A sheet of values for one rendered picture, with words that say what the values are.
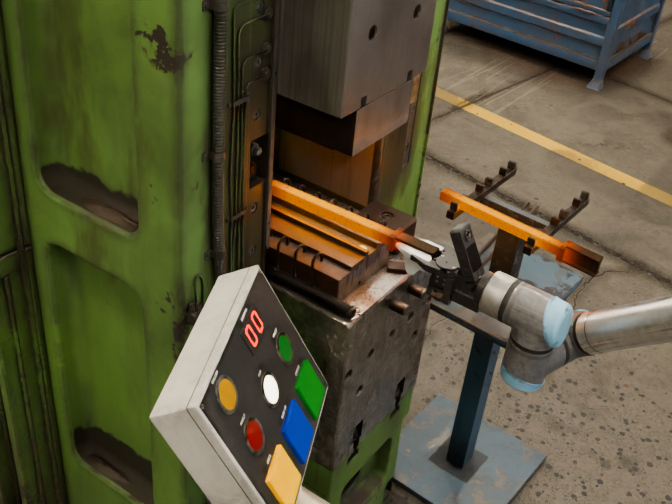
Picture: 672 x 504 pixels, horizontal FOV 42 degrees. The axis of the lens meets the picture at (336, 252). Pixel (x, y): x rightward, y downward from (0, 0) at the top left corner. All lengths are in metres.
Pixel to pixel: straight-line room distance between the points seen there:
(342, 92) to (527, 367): 0.65
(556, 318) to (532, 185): 2.61
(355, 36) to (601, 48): 3.97
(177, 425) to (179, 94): 0.52
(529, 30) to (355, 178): 3.56
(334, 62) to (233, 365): 0.55
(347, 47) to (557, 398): 1.89
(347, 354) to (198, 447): 0.65
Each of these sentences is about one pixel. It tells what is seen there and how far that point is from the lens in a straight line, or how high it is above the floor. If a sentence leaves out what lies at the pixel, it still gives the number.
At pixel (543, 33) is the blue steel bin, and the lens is 5.55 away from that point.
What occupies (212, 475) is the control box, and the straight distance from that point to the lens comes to 1.31.
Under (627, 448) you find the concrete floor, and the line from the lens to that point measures 3.05.
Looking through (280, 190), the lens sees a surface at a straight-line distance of 1.96.
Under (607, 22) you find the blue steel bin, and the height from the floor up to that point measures 0.39.
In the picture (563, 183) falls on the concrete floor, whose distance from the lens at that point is 4.36.
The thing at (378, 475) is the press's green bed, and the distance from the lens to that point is 2.53.
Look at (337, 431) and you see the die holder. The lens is 2.02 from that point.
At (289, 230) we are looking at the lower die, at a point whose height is 0.99.
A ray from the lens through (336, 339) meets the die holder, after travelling 1.85.
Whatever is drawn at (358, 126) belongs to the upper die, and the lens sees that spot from 1.63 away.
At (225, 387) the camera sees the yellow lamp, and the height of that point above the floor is 1.17.
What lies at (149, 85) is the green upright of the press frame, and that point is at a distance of 1.47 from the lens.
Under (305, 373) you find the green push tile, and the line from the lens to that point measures 1.51.
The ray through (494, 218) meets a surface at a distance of 2.11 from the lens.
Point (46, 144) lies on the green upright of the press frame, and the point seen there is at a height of 1.21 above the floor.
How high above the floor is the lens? 2.07
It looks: 35 degrees down
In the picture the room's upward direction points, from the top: 6 degrees clockwise
